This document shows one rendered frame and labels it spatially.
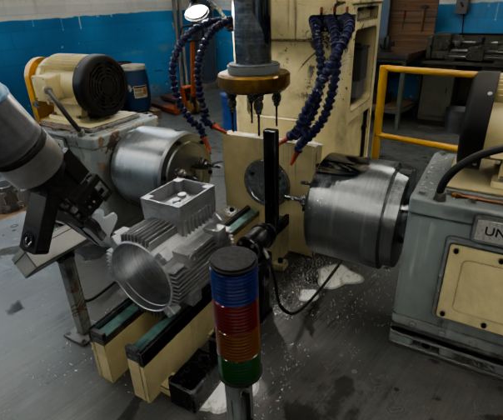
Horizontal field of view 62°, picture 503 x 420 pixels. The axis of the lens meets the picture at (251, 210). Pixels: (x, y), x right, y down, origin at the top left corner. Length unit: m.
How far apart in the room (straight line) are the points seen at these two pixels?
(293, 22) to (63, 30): 5.91
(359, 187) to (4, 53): 6.04
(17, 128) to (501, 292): 0.83
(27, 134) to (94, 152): 0.64
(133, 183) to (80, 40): 5.93
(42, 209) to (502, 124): 0.78
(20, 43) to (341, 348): 6.19
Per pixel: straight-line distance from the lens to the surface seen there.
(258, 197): 1.26
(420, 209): 0.84
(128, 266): 0.94
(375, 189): 0.91
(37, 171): 0.69
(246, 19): 1.04
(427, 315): 0.97
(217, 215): 0.90
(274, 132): 0.89
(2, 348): 1.16
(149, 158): 1.19
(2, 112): 0.65
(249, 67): 1.03
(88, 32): 7.16
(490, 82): 0.87
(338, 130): 1.23
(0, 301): 1.33
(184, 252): 0.80
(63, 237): 0.95
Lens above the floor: 1.50
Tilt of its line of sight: 27 degrees down
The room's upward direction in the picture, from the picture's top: 2 degrees counter-clockwise
